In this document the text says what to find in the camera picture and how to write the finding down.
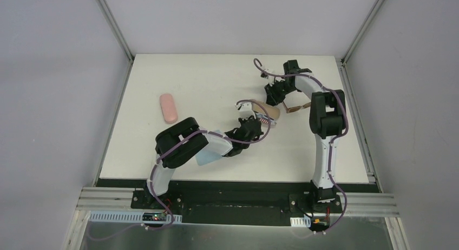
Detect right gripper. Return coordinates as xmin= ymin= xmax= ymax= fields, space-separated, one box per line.
xmin=265 ymin=80 xmax=298 ymax=108

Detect pink glasses case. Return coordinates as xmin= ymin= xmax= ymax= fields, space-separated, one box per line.
xmin=159 ymin=94 xmax=178 ymax=124

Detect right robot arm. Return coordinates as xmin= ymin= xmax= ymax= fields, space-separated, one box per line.
xmin=260 ymin=60 xmax=349 ymax=212

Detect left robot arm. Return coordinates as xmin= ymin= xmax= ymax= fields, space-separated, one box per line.
xmin=144 ymin=116 xmax=266 ymax=209

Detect left blue cleaning cloth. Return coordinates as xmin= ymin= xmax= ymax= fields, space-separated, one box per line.
xmin=195 ymin=134 xmax=227 ymax=166

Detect brown frame sunglasses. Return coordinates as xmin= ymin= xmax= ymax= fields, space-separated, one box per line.
xmin=281 ymin=91 xmax=311 ymax=114

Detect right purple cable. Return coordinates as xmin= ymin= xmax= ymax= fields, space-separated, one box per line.
xmin=253 ymin=58 xmax=350 ymax=239

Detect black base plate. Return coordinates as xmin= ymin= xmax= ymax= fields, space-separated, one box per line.
xmin=130 ymin=181 xmax=347 ymax=226

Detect right white cable duct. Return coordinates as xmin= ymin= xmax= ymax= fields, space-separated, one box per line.
xmin=290 ymin=215 xmax=311 ymax=228

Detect white cable duct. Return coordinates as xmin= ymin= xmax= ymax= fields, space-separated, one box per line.
xmin=89 ymin=210 xmax=182 ymax=225
xmin=290 ymin=215 xmax=311 ymax=228

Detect left white cable duct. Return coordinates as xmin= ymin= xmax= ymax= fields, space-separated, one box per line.
xmin=89 ymin=210 xmax=182 ymax=225

